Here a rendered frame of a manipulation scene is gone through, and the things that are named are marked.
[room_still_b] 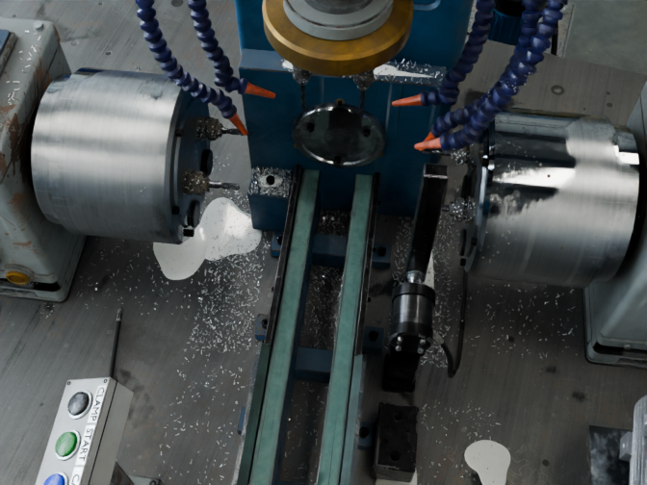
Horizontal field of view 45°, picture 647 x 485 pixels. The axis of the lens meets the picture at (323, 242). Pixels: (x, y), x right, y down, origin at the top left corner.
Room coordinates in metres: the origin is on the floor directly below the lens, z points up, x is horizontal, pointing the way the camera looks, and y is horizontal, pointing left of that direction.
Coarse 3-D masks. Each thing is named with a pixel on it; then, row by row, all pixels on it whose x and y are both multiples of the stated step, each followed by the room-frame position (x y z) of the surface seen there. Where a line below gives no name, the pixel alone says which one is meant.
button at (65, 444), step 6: (66, 432) 0.29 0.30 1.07; (72, 432) 0.29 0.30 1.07; (60, 438) 0.28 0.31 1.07; (66, 438) 0.28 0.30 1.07; (72, 438) 0.28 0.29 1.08; (60, 444) 0.27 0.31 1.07; (66, 444) 0.27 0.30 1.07; (72, 444) 0.27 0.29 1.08; (60, 450) 0.27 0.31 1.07; (66, 450) 0.26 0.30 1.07; (72, 450) 0.26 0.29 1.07
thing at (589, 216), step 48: (480, 144) 0.69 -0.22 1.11; (528, 144) 0.64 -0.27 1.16; (576, 144) 0.64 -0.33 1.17; (624, 144) 0.65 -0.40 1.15; (480, 192) 0.60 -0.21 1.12; (528, 192) 0.58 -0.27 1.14; (576, 192) 0.58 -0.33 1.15; (624, 192) 0.58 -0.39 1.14; (480, 240) 0.55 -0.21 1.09; (528, 240) 0.54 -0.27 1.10; (576, 240) 0.54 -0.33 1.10; (624, 240) 0.54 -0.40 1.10
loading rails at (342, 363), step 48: (288, 240) 0.64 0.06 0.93; (336, 240) 0.69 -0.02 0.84; (288, 288) 0.56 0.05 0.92; (288, 336) 0.48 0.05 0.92; (336, 336) 0.48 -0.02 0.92; (288, 384) 0.41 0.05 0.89; (336, 384) 0.41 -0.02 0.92; (240, 432) 0.37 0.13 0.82; (336, 432) 0.34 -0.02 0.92; (240, 480) 0.27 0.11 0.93; (336, 480) 0.27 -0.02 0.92
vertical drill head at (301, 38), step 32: (288, 0) 0.70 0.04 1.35; (320, 0) 0.68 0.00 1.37; (352, 0) 0.68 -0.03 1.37; (384, 0) 0.70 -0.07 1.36; (288, 32) 0.67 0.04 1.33; (320, 32) 0.66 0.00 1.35; (352, 32) 0.66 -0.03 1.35; (384, 32) 0.67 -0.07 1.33; (320, 64) 0.64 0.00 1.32; (352, 64) 0.63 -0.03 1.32
